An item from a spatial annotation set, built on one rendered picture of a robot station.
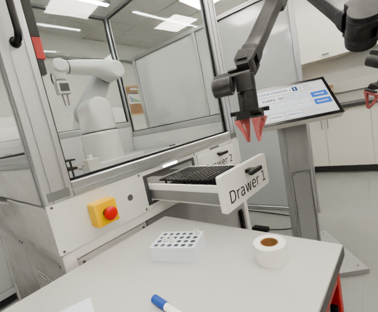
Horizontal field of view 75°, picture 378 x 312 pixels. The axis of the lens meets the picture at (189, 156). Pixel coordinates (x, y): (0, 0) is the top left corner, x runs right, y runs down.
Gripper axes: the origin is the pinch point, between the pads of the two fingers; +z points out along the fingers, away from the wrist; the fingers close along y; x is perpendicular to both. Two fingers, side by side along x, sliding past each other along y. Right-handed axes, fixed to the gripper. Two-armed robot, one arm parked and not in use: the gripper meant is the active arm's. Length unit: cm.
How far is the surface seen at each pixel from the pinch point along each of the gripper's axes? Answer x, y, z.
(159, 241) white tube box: 31.7, 15.4, 20.8
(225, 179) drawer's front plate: 14.9, 2.7, 8.6
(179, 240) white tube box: 29.6, 9.9, 20.5
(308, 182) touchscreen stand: -97, 15, 46
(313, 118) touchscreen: -91, 5, 4
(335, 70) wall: -366, 38, -41
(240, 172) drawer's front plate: 6.2, 2.7, 8.9
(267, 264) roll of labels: 26.8, -12.3, 23.0
